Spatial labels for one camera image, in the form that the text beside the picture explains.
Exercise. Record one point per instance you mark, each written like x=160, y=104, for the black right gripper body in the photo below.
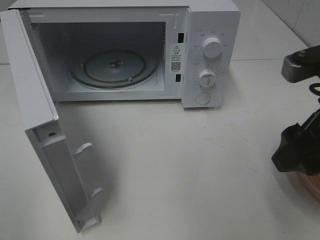
x=310, y=150

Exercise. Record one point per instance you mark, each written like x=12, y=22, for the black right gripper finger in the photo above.
x=293, y=149

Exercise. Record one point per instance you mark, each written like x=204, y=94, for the pink round plate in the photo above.
x=297, y=192

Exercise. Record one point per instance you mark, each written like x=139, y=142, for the round door release button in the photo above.
x=203, y=98

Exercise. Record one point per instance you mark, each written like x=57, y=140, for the white timer knob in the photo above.
x=207, y=78

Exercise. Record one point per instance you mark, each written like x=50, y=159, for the white microwave door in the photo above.
x=40, y=118

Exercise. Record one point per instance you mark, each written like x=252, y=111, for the upper white power knob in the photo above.
x=212, y=47

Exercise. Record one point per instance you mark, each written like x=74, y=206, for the white microwave oven body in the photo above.
x=70, y=31

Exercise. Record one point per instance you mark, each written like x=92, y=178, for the glass microwave turntable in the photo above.
x=114, y=69

